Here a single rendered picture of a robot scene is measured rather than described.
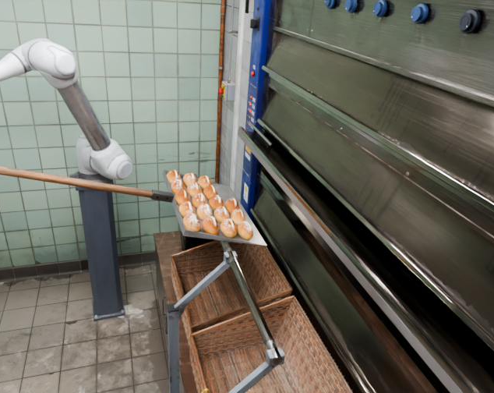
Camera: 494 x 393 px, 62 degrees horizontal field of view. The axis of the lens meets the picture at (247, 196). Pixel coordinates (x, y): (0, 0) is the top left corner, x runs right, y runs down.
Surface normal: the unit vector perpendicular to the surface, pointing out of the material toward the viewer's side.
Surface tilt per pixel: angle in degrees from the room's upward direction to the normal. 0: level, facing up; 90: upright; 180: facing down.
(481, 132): 70
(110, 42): 90
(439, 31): 90
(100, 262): 90
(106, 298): 90
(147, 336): 0
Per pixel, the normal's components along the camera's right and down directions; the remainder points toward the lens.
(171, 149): 0.29, 0.46
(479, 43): -0.95, 0.08
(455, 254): -0.87, -0.23
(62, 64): 0.76, 0.25
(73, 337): 0.07, -0.89
